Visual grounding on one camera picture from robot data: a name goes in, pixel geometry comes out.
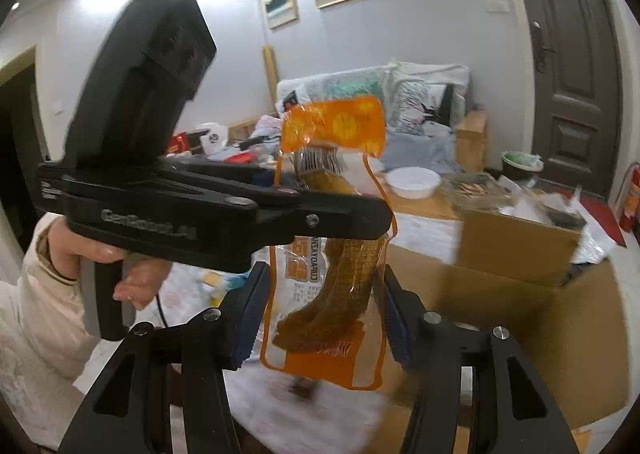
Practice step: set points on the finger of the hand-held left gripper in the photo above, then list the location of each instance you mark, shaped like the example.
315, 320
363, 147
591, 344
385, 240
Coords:
340, 219
235, 173

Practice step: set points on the tissue box with papers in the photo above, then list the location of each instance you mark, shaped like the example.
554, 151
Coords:
595, 241

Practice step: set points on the orange snack packet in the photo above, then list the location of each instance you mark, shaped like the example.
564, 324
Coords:
340, 124

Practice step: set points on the white bowl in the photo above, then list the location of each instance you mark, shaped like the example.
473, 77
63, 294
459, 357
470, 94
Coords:
412, 181

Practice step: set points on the glass ashtray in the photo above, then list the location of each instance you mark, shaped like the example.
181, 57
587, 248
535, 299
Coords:
472, 189

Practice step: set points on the white plastic bag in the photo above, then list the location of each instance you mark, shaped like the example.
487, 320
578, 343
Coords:
215, 137

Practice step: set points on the printed tote bag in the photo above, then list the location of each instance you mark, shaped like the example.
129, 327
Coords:
425, 94

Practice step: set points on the red fire extinguisher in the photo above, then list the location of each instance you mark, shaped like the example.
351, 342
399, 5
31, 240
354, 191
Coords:
632, 199

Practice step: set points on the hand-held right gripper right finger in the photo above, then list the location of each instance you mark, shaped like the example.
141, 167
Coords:
397, 324

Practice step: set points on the brown paper bag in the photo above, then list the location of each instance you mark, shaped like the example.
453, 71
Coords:
472, 139

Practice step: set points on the small framed painting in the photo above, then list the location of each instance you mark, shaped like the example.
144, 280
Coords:
279, 2

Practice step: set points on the cardboard box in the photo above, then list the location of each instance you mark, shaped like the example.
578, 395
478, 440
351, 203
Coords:
525, 314

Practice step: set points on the trash bin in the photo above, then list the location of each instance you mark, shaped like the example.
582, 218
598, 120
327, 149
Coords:
520, 167

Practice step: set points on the wooden post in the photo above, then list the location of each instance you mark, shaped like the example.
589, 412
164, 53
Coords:
270, 77

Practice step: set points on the person's left forearm white sleeve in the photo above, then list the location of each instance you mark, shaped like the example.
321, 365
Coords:
45, 304

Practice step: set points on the red box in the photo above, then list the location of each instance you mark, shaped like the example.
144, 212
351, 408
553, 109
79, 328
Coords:
181, 142

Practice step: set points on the teal print pillow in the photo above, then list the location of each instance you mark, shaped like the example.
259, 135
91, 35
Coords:
345, 82

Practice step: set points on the grey cloth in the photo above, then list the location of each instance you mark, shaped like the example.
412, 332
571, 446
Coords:
420, 149

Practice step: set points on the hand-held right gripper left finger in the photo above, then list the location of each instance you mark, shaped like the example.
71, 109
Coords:
250, 314

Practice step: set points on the dark brown door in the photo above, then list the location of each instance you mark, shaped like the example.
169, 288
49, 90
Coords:
570, 84

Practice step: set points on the red door mat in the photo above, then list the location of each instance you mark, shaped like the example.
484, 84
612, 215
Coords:
602, 216

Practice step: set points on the printed tablecloth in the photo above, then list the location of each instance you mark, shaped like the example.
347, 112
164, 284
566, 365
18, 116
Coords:
435, 234

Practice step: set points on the person's left hand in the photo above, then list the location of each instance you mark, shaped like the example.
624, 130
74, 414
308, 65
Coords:
142, 279

